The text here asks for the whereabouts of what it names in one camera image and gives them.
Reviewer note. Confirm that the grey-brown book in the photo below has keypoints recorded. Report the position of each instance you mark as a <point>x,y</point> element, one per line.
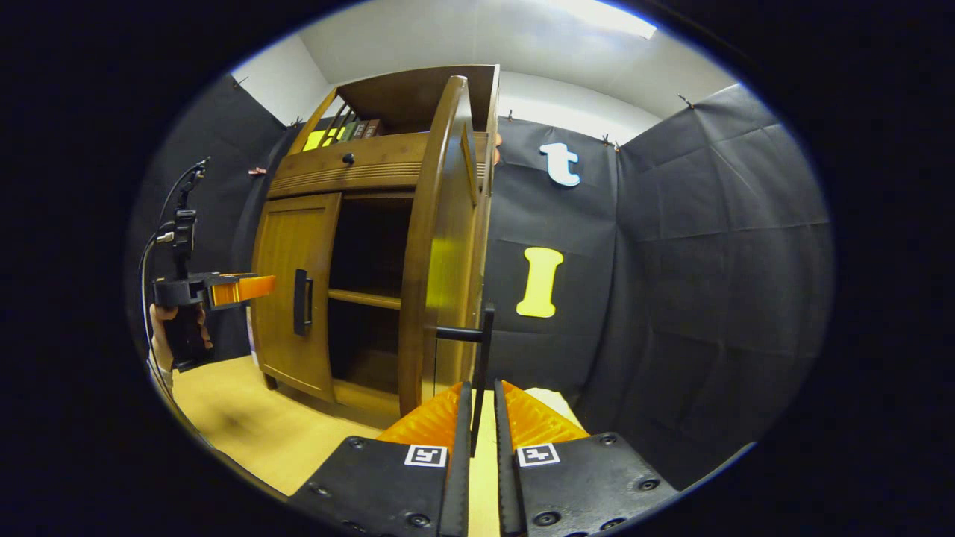
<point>365,130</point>

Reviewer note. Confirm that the wooden cabinet door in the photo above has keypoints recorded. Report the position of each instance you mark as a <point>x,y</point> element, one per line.
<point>448,261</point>
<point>280,298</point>

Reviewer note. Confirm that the brown book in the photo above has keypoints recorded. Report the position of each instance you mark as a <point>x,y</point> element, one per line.
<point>377,128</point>

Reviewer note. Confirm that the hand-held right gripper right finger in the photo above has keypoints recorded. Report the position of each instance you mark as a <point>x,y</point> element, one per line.
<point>507,485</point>

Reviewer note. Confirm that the wooden ribbed cabinet drawer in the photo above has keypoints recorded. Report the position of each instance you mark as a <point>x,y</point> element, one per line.
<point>358,168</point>

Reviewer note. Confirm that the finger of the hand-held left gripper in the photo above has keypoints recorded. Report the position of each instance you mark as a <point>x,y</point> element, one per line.
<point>246,291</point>

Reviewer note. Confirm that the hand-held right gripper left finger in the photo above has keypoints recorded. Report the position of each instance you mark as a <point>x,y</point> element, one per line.
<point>455,485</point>

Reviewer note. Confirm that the wooden double-door shoe cabinet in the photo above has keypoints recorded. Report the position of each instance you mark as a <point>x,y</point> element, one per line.
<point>406,93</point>

